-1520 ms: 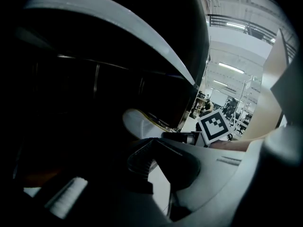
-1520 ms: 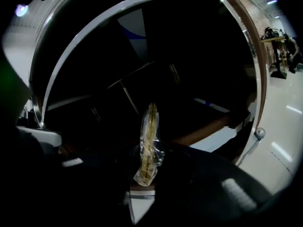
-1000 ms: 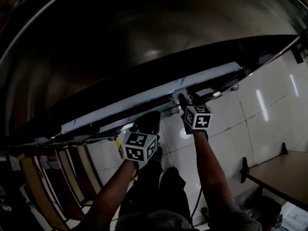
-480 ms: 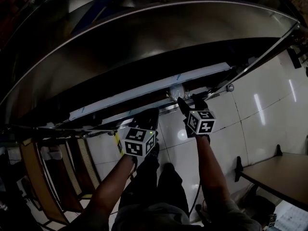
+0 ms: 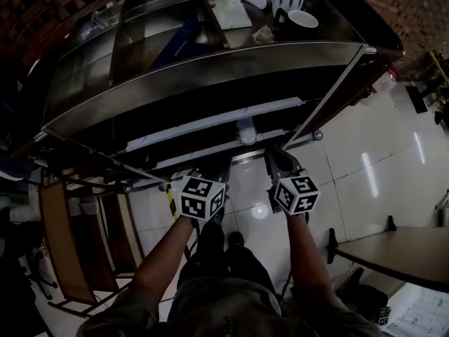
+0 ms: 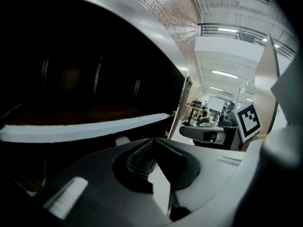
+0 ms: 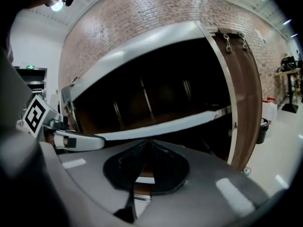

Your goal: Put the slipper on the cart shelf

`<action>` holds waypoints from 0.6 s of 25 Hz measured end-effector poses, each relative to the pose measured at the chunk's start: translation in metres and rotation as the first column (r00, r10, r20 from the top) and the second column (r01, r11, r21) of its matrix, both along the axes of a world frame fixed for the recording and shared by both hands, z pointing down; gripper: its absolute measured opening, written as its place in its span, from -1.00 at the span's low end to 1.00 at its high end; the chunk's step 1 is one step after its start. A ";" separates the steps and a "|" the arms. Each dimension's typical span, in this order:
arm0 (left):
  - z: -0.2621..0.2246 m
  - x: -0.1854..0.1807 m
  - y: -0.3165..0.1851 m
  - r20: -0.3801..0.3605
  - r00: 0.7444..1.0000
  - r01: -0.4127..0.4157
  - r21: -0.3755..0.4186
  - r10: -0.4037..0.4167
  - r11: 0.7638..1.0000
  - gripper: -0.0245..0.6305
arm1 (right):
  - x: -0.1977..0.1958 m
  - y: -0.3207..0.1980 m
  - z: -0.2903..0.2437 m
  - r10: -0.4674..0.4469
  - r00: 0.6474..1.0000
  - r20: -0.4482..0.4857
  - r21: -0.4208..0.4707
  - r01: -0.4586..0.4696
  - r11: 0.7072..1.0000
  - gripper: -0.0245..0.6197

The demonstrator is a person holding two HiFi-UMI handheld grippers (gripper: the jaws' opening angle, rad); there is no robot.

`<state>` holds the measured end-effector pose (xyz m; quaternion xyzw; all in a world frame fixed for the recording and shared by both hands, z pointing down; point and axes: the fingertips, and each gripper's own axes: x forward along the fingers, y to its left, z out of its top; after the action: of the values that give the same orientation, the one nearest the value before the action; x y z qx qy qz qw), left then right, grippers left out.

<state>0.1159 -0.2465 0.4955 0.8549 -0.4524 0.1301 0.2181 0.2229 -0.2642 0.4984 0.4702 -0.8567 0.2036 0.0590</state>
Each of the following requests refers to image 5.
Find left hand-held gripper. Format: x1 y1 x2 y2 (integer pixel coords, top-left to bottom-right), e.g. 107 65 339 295
180 157 233 223

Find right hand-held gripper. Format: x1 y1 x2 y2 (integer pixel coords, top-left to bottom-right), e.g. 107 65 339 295
264 147 322 218

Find stainless steel cart shelf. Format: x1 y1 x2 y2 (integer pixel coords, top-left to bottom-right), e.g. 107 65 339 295
33 0 404 196

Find person's right forearm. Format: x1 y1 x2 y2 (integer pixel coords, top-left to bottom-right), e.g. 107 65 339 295
285 211 336 307

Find person's left forearm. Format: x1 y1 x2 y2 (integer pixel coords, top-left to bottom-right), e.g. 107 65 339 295
131 216 201 310

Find person's black shoe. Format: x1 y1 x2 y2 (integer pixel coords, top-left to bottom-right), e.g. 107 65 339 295
228 231 247 249

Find person's dark trousers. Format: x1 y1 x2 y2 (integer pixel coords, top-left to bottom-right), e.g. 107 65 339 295
176 219 282 300

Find person's grey shirt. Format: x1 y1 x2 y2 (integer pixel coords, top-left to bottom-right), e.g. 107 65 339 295
76 275 384 337

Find brown table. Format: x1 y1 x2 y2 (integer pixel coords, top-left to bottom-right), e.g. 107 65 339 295
330 225 449 291

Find black bag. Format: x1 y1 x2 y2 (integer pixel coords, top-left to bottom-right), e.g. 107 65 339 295
335 265 389 316

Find wooden chair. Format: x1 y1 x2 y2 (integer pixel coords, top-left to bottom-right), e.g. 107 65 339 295
36 180 143 317

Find black stand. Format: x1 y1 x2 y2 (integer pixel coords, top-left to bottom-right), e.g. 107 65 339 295
406 84 429 114

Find blue bar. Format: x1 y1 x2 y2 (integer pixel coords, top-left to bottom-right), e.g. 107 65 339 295
152 17 205 70

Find small clear glass cup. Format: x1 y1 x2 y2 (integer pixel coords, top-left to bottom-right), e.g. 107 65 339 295
253 24 277 45

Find printed paper sheets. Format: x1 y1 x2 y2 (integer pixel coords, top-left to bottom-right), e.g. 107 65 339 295
381 286 449 337

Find office chair base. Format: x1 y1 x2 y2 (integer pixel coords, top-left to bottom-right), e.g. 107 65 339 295
20 253 60 300

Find white flat board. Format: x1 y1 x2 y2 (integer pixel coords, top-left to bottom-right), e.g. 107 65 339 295
209 0 254 31

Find yellow strap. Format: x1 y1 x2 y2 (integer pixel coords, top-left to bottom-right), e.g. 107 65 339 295
163 183 180 221

